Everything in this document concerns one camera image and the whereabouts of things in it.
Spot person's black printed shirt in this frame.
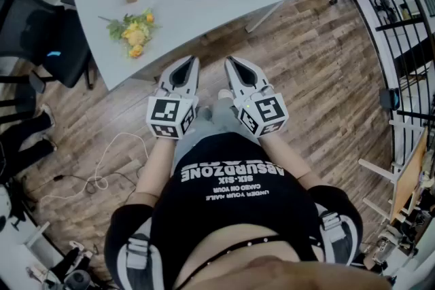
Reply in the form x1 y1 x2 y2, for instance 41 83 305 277
104 132 364 290

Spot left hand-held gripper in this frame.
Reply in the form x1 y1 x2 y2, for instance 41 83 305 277
145 56 201 140

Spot white floor cable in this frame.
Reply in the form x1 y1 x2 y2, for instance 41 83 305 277
38 132 150 202

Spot white wooden rack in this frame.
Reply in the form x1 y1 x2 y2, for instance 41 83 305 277
358 158 397 220

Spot black mesh office chair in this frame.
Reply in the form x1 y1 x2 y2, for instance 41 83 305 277
0 0 95 94

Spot white table leg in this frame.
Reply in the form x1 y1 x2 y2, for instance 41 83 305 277
245 1 285 34

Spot black and blue device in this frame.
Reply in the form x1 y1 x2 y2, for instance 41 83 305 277
379 88 401 111

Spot yellow artificial flower bouquet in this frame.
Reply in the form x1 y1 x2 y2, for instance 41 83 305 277
98 7 162 59

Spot black floor cable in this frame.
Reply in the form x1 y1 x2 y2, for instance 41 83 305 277
22 162 144 196

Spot wooden board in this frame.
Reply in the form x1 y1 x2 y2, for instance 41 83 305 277
388 126 430 223

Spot person's left forearm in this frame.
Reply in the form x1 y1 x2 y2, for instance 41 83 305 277
125 136 178 206

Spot person's grey jeans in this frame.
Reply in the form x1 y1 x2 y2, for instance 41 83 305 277
174 101 263 164

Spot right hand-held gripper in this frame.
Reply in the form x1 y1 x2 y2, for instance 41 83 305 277
224 56 290 139

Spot person's right forearm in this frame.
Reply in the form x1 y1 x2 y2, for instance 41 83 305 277
260 134 332 190

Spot black metal railing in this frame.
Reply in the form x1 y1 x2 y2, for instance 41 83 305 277
312 0 435 181

